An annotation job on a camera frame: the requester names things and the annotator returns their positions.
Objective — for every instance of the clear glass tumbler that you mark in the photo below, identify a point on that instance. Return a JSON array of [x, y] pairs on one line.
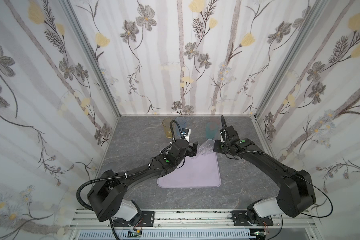
[[207, 147]]

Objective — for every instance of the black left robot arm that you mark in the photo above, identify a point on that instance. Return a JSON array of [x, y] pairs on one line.
[[105, 195]]

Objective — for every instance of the yellow transparent plastic cup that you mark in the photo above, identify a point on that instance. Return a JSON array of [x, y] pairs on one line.
[[166, 123]]

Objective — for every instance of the aluminium corner post right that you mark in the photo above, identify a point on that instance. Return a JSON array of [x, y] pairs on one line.
[[302, 36]]

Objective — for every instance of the blue textured plastic cup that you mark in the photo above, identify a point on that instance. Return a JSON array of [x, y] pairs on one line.
[[182, 121]]

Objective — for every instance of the white perforated cable duct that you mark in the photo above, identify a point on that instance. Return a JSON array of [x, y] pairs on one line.
[[195, 234]]

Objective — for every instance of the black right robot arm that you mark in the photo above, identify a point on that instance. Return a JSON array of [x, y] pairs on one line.
[[296, 192]]

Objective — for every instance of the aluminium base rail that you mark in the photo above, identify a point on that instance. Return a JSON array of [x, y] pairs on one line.
[[275, 227]]

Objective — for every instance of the lilac plastic tray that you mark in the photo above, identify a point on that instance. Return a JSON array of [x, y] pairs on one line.
[[201, 171]]

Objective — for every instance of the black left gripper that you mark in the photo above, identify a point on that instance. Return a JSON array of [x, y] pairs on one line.
[[190, 148]]

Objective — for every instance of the aluminium corner post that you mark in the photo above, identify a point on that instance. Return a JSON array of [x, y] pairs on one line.
[[89, 53], [302, 36]]

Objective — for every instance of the aluminium corner post left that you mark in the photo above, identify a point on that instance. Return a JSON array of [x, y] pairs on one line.
[[89, 53]]

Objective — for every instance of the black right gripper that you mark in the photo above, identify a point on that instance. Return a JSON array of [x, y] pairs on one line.
[[219, 145]]

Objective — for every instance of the teal textured plastic cup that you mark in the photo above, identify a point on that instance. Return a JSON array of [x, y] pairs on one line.
[[211, 130]]

